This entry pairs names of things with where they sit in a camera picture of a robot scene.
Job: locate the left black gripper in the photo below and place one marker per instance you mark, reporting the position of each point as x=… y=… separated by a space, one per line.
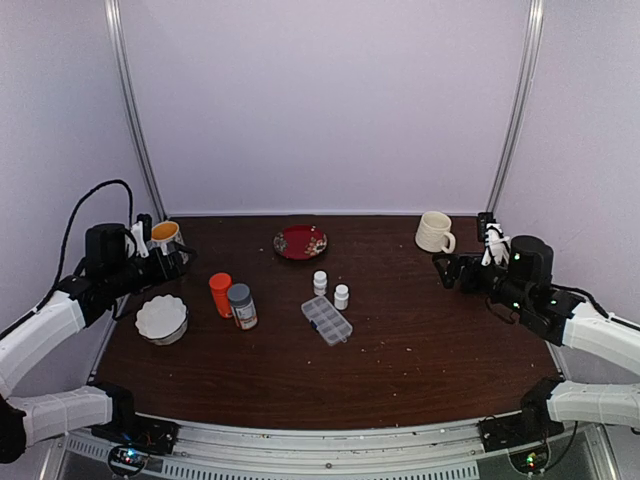
x=172 y=269

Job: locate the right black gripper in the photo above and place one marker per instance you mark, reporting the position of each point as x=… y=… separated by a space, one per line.
x=470 y=262

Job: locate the grey lid pill bottle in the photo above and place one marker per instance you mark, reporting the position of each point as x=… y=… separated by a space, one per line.
x=242 y=305

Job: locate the white pill bottle front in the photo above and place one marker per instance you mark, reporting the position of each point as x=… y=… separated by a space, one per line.
x=341 y=297

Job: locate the white pill bottle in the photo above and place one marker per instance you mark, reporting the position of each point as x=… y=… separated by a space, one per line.
x=320 y=283
x=341 y=297

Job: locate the clear plastic pill organizer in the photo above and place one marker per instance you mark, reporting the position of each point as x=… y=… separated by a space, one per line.
x=326 y=320

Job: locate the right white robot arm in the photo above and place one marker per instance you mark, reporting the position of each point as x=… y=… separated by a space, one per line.
x=571 y=317

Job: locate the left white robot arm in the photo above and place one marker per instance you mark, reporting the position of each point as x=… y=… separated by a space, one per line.
x=27 y=421

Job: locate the yellow interior floral mug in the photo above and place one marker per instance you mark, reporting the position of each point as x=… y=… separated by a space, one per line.
x=166 y=236

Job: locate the cream textured mug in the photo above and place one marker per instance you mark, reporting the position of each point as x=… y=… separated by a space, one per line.
x=434 y=235

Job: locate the orange pill bottle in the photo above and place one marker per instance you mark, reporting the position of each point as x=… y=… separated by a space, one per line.
x=219 y=285

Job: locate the white scalloped bowl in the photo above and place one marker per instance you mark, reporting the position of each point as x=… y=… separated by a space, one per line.
x=163 y=320

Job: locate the red floral plate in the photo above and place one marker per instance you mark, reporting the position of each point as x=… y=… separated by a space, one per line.
x=300 y=242

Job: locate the white pill bottle rear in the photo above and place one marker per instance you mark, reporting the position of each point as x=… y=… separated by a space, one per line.
x=320 y=283

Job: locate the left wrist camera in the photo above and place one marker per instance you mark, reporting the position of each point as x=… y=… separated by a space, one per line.
x=141 y=232

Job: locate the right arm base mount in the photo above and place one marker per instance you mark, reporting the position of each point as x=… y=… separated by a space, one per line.
x=520 y=430

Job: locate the front aluminium rail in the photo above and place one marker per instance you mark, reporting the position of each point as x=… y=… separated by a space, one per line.
x=452 y=450

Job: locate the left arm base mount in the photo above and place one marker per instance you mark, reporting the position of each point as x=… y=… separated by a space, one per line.
x=127 y=427

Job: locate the left aluminium frame post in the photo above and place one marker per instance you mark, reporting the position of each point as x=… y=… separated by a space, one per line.
x=116 y=32

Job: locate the aluminium frame post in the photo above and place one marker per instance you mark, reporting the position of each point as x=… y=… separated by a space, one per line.
x=116 y=32
x=527 y=70

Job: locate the right aluminium frame post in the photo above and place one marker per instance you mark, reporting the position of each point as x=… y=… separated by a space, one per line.
x=527 y=70

